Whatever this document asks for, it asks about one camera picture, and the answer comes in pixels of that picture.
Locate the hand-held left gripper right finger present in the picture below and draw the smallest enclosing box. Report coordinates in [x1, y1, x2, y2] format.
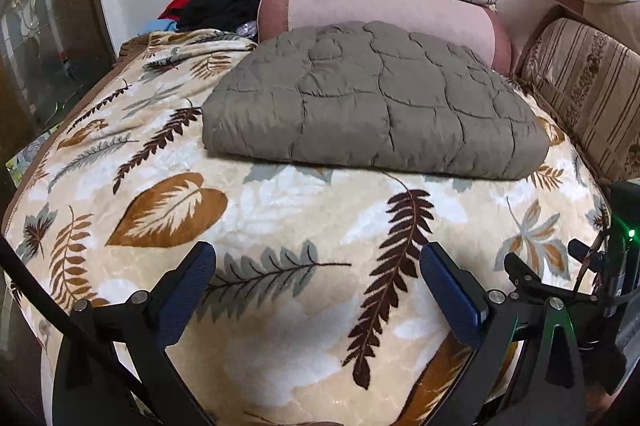
[419, 242, 587, 426]

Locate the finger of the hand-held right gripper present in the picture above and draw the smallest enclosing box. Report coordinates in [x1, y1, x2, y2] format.
[502, 251, 601, 307]

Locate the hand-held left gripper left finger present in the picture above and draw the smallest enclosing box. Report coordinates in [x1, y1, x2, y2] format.
[52, 241, 218, 426]

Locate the grey quilted blanket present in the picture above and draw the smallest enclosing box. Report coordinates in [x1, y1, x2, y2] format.
[202, 20, 551, 181]

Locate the leaf print blanket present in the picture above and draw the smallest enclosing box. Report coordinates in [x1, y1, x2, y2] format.
[2, 30, 613, 426]

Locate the striped floral sofa backrest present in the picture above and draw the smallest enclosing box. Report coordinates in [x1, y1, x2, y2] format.
[517, 16, 640, 181]

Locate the blue cloth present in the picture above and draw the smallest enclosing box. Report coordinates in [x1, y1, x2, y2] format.
[142, 20, 181, 37]

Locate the black cloth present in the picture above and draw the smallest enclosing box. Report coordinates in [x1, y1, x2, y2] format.
[175, 0, 271, 34]

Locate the red cloth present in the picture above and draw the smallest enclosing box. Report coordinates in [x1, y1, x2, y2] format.
[157, 0, 206, 20]

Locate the pink bolster pillow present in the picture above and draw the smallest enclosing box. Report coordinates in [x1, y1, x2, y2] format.
[256, 0, 513, 74]

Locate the glass panel door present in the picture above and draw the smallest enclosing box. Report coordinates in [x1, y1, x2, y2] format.
[0, 0, 111, 117]

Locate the black cable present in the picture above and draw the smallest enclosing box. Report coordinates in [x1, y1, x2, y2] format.
[0, 236, 153, 412]

